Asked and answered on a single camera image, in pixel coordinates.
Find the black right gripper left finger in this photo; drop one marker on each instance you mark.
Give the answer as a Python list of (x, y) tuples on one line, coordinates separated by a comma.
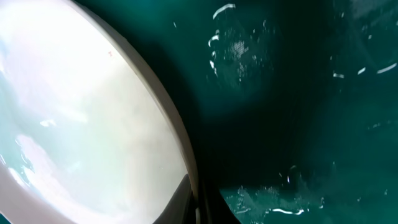
[(181, 207)]

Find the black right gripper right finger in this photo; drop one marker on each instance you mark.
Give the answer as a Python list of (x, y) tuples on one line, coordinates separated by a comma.
[(213, 207)]

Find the pink plate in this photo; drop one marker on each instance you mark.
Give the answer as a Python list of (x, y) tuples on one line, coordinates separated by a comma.
[(88, 132)]

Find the teal plastic tray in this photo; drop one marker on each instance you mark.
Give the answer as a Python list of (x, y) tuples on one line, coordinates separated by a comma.
[(290, 106)]

